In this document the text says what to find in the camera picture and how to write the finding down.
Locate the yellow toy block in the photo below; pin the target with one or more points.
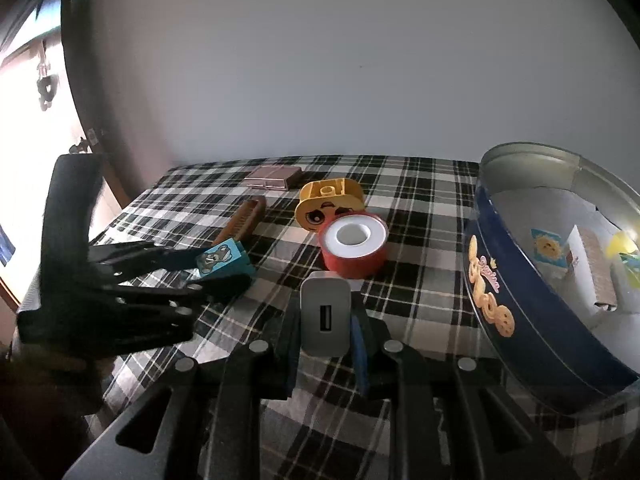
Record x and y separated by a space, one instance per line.
322 201

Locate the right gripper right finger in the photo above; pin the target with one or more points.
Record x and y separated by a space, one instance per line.
449 420

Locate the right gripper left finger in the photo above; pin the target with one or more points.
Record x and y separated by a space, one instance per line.
200 421

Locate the blue cookie tin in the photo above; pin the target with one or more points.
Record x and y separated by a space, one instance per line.
550 269

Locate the white box with beige top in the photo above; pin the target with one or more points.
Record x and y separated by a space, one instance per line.
587 285

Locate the small yellow block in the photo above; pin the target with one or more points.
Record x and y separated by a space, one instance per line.
621 243

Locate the black white plaid tablecloth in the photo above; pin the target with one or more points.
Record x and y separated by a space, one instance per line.
328 428

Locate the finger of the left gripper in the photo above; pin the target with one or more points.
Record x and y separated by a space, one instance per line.
217 289
137 258

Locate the sun picture toy block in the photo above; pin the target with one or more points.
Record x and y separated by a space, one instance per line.
549 248

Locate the teal bear toy block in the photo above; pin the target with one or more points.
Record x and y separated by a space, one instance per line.
227 258

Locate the brown wallet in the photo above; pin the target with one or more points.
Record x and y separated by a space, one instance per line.
274 177

